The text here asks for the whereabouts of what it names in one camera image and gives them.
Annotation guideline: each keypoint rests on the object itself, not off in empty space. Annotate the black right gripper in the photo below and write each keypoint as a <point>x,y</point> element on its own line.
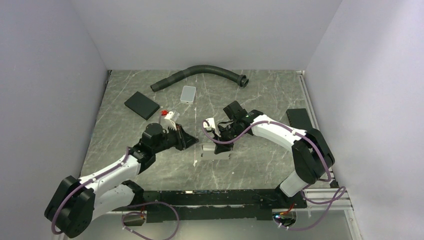
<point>221,147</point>

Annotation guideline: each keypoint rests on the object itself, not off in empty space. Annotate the black mounting base rail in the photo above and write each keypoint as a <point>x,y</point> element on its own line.
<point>258,204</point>

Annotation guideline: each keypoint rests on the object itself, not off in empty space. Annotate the aluminium frame rail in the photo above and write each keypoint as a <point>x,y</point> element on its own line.
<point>318,199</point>

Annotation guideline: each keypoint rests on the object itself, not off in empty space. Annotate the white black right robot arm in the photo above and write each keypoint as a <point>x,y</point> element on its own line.
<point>312,157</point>

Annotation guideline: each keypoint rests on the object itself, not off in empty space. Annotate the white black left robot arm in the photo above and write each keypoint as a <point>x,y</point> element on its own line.
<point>78,201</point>

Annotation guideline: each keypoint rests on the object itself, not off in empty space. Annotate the black flat rectangular box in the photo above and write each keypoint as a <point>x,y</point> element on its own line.
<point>142,105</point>

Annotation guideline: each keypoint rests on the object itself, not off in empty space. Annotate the white cardboard box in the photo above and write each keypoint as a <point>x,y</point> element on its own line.
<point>208,152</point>

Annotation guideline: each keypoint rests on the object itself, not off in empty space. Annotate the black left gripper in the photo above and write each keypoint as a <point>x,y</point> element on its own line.
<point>184,140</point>

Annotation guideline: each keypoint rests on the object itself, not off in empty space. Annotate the clear white plastic case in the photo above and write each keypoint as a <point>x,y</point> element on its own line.
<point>188,95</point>

